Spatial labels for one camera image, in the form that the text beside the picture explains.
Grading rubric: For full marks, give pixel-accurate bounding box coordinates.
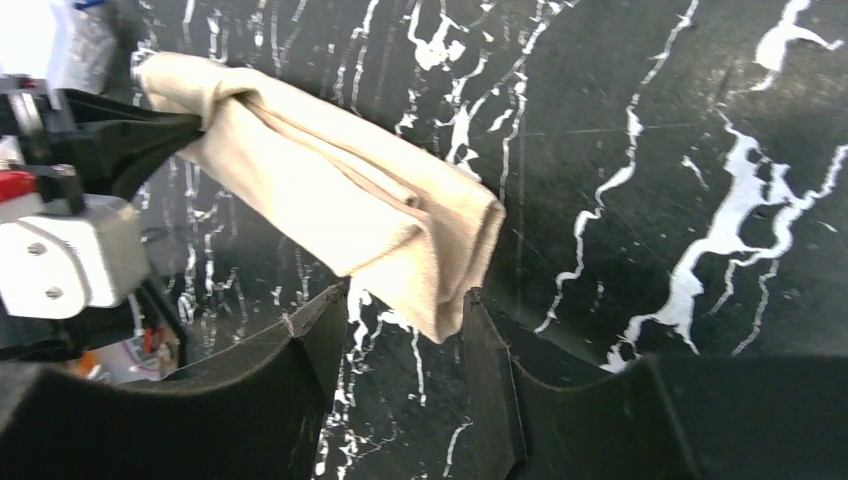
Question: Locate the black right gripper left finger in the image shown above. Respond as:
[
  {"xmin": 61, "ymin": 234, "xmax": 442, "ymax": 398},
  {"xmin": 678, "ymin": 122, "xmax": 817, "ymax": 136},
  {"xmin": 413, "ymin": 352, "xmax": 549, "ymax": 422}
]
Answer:
[{"xmin": 1, "ymin": 283, "xmax": 347, "ymax": 479}]

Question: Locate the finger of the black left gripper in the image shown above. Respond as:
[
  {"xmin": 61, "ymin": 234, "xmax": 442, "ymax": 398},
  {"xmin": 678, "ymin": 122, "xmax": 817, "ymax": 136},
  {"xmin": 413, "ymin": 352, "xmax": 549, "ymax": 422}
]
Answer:
[{"xmin": 47, "ymin": 89, "xmax": 202, "ymax": 199}]

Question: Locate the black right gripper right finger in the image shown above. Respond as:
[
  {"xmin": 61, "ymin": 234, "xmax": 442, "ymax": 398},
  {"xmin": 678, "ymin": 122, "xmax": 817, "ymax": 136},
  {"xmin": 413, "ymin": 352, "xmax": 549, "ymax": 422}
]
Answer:
[{"xmin": 462, "ymin": 288, "xmax": 847, "ymax": 479}]

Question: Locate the beige cloth napkin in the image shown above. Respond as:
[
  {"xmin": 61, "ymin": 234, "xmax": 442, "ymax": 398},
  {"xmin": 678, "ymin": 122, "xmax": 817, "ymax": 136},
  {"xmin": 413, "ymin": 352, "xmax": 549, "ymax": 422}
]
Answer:
[{"xmin": 138, "ymin": 52, "xmax": 505, "ymax": 343}]

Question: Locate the clear plastic box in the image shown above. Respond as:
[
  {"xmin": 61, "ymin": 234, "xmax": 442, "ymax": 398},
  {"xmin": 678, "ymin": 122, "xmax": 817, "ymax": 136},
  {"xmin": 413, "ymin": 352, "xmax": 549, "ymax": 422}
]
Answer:
[{"xmin": 45, "ymin": 1, "xmax": 118, "ymax": 94}]

